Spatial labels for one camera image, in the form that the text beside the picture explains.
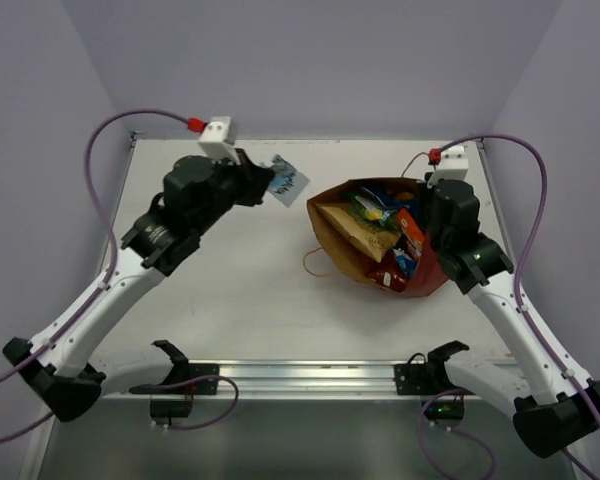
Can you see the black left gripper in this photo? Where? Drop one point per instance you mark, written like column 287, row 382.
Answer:
column 253, row 179

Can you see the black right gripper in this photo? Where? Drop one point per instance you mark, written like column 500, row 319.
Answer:
column 425, row 193

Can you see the small silver blue snack packet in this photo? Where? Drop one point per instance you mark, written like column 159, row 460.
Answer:
column 288, row 182

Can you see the red paper bag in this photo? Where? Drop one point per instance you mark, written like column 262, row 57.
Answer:
column 351, row 263

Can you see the small blue white snack packet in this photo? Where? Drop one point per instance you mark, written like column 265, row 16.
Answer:
column 406, row 263

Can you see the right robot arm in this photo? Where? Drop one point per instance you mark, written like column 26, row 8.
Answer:
column 554, row 402

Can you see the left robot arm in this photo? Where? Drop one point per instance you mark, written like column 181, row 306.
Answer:
column 58, row 362

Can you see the dark blue snack bag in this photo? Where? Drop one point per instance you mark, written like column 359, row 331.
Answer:
column 390, row 198

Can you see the green yellow chips bag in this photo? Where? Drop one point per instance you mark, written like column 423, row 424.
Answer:
column 372, row 208

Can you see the brown kraft snack bag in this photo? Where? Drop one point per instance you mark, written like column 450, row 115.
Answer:
column 366, row 236

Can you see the orange snack packet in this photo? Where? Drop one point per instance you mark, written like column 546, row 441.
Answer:
column 415, row 238

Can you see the red snack packet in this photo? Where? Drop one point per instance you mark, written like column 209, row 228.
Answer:
column 388, row 274

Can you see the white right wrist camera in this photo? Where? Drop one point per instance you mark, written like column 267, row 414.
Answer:
column 449, row 164

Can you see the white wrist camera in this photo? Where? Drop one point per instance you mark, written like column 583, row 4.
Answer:
column 216, row 137
column 449, row 164

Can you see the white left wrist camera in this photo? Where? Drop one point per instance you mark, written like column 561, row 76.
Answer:
column 216, row 137

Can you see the aluminium front rail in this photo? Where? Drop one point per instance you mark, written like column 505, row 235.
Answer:
column 275, row 380

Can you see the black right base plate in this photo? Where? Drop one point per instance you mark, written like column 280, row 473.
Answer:
column 412, row 379

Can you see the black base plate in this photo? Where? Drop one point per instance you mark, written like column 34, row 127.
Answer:
column 190, row 377
column 412, row 379

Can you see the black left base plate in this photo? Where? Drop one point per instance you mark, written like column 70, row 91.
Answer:
column 190, row 377

